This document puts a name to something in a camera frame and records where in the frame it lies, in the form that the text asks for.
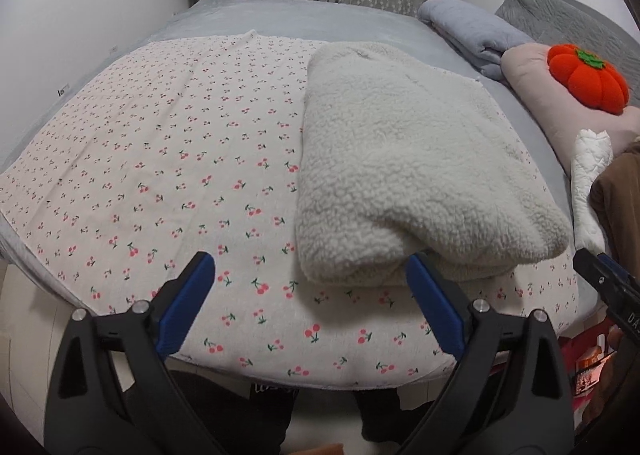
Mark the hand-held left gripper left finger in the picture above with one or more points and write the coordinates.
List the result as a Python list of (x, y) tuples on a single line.
[(187, 300)]

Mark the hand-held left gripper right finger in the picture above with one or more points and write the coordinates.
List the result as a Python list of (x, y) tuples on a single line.
[(435, 305)]

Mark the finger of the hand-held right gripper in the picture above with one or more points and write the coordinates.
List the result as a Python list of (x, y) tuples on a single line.
[(597, 270)]

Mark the white fleece jacket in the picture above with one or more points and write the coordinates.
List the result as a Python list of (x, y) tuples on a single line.
[(415, 160)]

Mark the red cardboard box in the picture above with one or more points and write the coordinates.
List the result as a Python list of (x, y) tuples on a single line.
[(587, 365)]

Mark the brown jacket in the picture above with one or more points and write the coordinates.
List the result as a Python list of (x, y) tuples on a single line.
[(620, 200)]

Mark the white quilted cloth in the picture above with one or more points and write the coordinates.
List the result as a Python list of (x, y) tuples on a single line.
[(590, 175)]

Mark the person's dark pants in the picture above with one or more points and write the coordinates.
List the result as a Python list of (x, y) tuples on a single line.
[(235, 415)]

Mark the cherry print blanket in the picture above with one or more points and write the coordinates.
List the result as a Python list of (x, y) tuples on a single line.
[(175, 160)]

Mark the pink pillow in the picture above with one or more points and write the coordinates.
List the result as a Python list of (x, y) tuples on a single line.
[(540, 95)]

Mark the orange pumpkin plush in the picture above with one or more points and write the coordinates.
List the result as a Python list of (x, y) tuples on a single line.
[(590, 80)]

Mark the grey quilted pillow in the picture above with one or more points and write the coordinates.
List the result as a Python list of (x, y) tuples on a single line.
[(575, 15)]

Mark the light blue folded blanket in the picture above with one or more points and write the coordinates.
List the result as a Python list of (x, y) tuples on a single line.
[(475, 30)]

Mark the grey bed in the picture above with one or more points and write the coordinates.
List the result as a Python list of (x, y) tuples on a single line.
[(310, 20)]

